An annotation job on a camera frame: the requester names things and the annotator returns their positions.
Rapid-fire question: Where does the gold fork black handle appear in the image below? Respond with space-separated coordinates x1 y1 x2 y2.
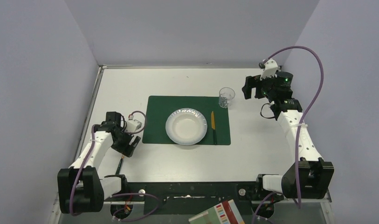
115 155 124 175

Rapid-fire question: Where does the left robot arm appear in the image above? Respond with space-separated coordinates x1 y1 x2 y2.
57 112 144 216

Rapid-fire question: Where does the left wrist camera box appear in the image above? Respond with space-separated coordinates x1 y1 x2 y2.
125 119 143 134

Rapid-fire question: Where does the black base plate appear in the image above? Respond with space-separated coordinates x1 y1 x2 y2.
109 181 269 218

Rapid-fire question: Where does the aluminium frame rail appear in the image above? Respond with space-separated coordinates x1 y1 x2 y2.
53 181 332 205

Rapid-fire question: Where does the colourful booklet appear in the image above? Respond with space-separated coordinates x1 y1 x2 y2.
188 199 245 224

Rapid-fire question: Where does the gold knife black handle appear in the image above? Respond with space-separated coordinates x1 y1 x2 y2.
211 111 217 145

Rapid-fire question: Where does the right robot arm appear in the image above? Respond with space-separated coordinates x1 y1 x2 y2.
242 72 334 199

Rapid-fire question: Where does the white plate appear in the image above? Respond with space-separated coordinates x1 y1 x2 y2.
165 108 208 146

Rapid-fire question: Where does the clear plastic cup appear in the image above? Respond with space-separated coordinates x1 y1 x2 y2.
219 87 235 108

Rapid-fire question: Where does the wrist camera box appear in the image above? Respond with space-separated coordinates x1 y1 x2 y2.
125 119 143 134
259 58 279 80

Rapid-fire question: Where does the green placemat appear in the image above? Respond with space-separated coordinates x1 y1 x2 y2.
142 96 231 145

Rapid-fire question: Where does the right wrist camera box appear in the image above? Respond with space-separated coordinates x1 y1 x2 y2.
259 58 279 80

